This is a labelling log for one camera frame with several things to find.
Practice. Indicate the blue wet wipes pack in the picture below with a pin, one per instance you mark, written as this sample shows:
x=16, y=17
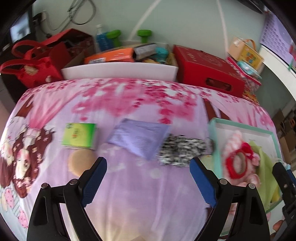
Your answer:
x=246, y=68

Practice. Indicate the purple packet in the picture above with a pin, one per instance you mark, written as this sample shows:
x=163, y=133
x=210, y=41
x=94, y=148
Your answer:
x=141, y=138

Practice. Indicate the red gift box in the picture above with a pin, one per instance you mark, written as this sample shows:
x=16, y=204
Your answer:
x=198, y=68

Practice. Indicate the red scrunchie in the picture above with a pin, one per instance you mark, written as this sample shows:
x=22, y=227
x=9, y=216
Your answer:
x=237, y=162

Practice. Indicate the red felt bag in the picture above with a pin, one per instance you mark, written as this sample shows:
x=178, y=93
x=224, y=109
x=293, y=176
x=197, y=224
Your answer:
x=36, y=63

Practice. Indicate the blue water bottle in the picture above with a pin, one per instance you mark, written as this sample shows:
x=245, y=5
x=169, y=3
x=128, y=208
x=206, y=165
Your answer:
x=103, y=42

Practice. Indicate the white tray with teal rim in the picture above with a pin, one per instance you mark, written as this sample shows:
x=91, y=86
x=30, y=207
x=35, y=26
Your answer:
x=262, y=142

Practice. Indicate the pink floral bedsheet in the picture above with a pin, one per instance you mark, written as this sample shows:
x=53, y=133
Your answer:
x=137, y=199

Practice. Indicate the purple plastic basket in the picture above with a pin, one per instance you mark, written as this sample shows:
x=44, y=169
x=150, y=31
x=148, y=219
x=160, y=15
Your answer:
x=275, y=37

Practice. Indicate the small black monitor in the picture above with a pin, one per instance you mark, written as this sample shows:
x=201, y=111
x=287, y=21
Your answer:
x=21, y=28

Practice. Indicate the beige round sponge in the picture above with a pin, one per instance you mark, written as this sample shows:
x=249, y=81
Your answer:
x=80, y=161

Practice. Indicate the green tissue pack on bed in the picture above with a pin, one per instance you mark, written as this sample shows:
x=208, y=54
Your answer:
x=80, y=136

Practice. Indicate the white desk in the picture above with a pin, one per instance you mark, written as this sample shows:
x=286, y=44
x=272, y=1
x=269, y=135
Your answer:
x=280, y=69

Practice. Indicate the yellow carry box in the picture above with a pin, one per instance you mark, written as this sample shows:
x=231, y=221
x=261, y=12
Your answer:
x=244, y=50

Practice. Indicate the red patterned box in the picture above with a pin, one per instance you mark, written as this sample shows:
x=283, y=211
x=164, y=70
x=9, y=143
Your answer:
x=251, y=83

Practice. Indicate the pink knitted cloth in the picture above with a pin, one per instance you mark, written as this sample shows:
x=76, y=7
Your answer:
x=233, y=143

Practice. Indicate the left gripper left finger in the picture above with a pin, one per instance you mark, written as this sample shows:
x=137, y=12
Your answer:
x=46, y=221

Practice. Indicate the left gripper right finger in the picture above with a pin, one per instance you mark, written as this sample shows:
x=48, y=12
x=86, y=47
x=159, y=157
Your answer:
x=250, y=221

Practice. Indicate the black white leopard scrunchie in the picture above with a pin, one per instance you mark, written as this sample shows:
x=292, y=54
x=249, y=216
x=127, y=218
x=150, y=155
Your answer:
x=179, y=150

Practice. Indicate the orange package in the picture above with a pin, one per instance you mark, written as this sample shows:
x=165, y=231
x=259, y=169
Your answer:
x=119, y=55

